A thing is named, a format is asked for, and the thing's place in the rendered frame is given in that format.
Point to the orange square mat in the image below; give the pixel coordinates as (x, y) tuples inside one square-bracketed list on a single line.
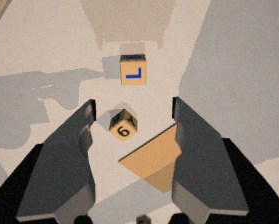
[(154, 160)]

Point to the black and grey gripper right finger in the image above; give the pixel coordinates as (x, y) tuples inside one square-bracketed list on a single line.
[(213, 182)]

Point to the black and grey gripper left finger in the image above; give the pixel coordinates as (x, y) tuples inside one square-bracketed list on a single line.
[(53, 184)]

